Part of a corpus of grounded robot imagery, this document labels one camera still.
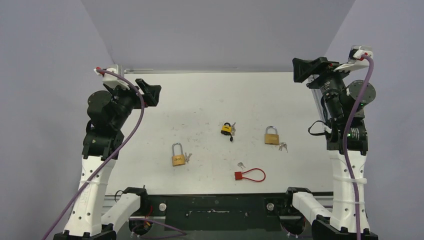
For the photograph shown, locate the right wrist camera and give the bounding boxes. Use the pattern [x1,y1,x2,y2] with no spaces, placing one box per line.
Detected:
[333,45,373,74]

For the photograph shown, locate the yellow black padlock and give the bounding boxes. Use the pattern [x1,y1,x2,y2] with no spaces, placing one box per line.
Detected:
[220,122,233,142]

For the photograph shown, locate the keys beside long-shackle padlock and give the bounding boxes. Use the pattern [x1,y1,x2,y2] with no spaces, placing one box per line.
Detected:
[184,152,192,163]

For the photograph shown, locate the keys of yellow padlock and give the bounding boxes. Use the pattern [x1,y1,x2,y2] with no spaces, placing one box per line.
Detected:
[231,122,236,136]

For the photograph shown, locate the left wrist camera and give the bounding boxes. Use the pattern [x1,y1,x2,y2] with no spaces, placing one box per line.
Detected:
[93,64,130,90]

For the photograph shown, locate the brass padlock long shackle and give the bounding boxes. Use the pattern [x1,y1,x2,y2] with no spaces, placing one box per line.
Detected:
[171,142,186,167]

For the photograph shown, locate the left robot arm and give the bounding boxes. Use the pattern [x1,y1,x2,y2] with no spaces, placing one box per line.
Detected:
[53,78,162,240]

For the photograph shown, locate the brass padlock short shackle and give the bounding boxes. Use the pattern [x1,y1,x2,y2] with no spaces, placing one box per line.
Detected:
[264,125,280,146]

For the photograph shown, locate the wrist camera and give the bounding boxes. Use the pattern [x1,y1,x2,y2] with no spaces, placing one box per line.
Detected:
[333,45,373,74]
[93,64,130,90]

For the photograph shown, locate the keys near red lock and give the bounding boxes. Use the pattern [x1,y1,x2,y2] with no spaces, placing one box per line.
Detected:
[237,162,246,170]

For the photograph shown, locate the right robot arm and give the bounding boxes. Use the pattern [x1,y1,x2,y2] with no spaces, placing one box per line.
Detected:
[282,53,378,240]

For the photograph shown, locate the red cable lock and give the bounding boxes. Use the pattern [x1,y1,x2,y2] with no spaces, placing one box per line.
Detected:
[234,167,267,183]

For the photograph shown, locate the keys beside short-shackle padlock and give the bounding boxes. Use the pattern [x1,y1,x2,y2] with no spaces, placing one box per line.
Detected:
[278,142,288,152]

